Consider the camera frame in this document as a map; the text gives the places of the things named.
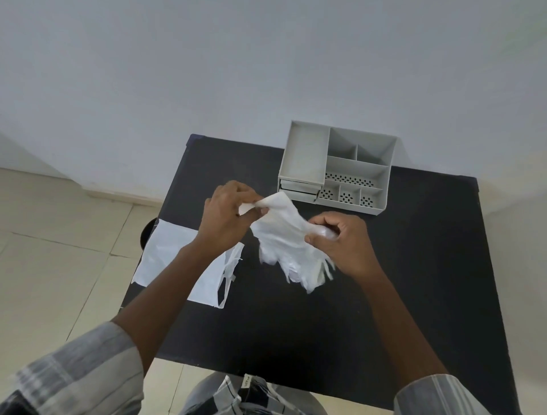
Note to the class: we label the grey trousers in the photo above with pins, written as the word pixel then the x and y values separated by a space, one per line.
pixel 295 399

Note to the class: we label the person's left forearm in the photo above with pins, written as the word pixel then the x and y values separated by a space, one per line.
pixel 164 290

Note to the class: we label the person's right thumb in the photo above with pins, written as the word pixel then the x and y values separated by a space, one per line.
pixel 319 241

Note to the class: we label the person's right forearm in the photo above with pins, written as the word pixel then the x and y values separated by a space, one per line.
pixel 395 325

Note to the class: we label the person's left hand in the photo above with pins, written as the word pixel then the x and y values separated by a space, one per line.
pixel 222 218

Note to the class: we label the person's right hand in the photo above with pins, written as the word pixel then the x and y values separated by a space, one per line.
pixel 348 250

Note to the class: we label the grey striped shirt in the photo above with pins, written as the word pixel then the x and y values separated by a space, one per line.
pixel 72 372

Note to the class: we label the black round stool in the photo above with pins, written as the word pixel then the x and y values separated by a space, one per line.
pixel 146 237

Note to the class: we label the grey plastic desk organizer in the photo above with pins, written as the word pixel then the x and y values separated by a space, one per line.
pixel 342 171

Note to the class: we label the person's left thumb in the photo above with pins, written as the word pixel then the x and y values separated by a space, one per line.
pixel 255 210

